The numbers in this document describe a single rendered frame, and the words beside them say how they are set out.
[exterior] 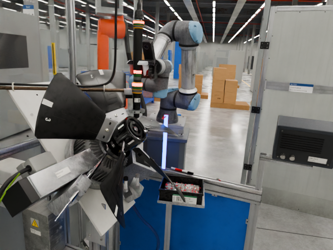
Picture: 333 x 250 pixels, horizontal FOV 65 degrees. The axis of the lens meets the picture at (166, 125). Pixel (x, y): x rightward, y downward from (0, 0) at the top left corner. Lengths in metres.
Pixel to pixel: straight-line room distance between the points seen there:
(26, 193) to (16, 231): 0.97
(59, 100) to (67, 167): 0.23
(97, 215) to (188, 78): 0.93
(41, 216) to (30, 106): 0.46
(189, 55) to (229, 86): 6.99
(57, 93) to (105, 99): 0.28
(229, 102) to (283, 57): 5.93
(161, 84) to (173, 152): 0.55
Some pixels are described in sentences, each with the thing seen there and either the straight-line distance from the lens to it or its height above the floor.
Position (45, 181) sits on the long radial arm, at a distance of 0.90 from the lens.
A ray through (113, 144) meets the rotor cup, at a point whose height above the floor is 1.16.
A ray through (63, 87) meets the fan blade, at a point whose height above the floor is 1.39.
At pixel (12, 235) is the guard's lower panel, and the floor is 0.49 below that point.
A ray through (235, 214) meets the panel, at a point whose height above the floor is 0.69.
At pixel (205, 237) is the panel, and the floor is 0.48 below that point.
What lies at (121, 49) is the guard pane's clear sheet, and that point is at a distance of 2.36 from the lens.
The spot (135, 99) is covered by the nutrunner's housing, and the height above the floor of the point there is 1.32.
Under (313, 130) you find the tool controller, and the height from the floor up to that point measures 1.23.
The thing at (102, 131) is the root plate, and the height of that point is 1.22.
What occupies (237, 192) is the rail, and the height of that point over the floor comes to 0.82.
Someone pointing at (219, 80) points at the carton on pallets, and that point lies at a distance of 8.48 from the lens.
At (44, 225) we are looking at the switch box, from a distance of 1.29.
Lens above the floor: 1.50
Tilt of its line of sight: 15 degrees down
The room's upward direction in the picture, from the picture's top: 3 degrees clockwise
